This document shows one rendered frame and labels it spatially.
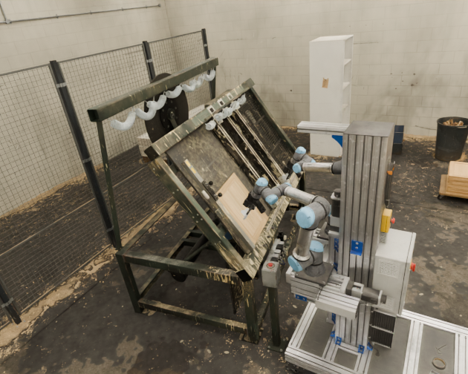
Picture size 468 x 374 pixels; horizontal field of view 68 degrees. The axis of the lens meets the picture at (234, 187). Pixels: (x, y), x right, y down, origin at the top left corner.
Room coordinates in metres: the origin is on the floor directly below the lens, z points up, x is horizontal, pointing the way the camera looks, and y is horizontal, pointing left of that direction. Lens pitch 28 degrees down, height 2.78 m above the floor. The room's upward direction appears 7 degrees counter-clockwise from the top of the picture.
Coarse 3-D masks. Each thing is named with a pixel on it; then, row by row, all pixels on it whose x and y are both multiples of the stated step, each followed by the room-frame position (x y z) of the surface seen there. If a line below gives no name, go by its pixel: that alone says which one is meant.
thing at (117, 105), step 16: (208, 64) 4.29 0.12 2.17; (160, 80) 3.41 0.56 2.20; (176, 80) 3.60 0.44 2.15; (128, 96) 2.90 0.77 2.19; (144, 96) 3.09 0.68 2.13; (96, 112) 2.64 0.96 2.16; (112, 112) 2.69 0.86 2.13; (112, 192) 2.65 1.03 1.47; (112, 208) 2.65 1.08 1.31; (192, 256) 2.45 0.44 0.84
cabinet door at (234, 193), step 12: (228, 180) 2.81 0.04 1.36; (240, 180) 2.93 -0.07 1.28; (216, 192) 2.62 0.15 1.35; (228, 192) 2.70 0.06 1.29; (240, 192) 2.81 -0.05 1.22; (228, 204) 2.59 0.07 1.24; (240, 204) 2.69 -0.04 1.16; (240, 216) 2.58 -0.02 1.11; (252, 216) 2.68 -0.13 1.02; (264, 216) 2.80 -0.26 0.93; (252, 228) 2.57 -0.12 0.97; (252, 240) 2.45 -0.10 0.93
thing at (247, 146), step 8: (224, 120) 3.42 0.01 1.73; (232, 120) 3.45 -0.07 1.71; (232, 128) 3.40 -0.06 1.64; (240, 136) 3.36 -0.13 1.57; (240, 144) 3.36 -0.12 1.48; (248, 144) 3.37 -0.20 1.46; (248, 152) 3.33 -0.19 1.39; (256, 160) 3.30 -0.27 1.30; (264, 168) 3.27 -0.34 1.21; (272, 176) 3.27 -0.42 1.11; (272, 184) 3.23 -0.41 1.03
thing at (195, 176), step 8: (192, 176) 2.55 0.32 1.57; (200, 176) 2.58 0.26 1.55; (200, 184) 2.53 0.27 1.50; (208, 192) 2.50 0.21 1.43; (216, 208) 2.48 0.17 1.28; (224, 208) 2.49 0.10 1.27; (224, 216) 2.45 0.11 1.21; (232, 224) 2.43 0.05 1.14; (240, 232) 2.40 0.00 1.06; (248, 240) 2.39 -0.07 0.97; (248, 248) 2.37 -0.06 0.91
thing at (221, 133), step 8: (224, 112) 3.19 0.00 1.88; (216, 128) 3.21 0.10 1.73; (224, 136) 3.17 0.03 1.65; (224, 144) 3.18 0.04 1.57; (232, 144) 3.16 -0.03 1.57; (232, 152) 3.15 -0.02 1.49; (240, 152) 3.16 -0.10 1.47; (240, 160) 3.12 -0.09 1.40; (248, 168) 3.09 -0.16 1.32; (248, 176) 3.09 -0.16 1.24; (256, 176) 3.07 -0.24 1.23; (272, 208) 2.99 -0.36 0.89
